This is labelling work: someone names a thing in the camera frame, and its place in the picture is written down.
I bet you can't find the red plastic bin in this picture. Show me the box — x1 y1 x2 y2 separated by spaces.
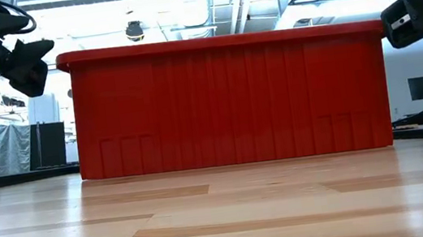
54 10 401 189

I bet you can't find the white cabinet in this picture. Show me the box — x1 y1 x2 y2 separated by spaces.
25 91 62 127

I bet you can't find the black cabinet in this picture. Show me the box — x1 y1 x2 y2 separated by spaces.
24 120 71 172

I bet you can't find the dark ceiling dome lamp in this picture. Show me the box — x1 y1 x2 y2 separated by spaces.
123 19 146 44

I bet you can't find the black table edge rail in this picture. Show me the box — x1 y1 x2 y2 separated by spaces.
0 164 82 190

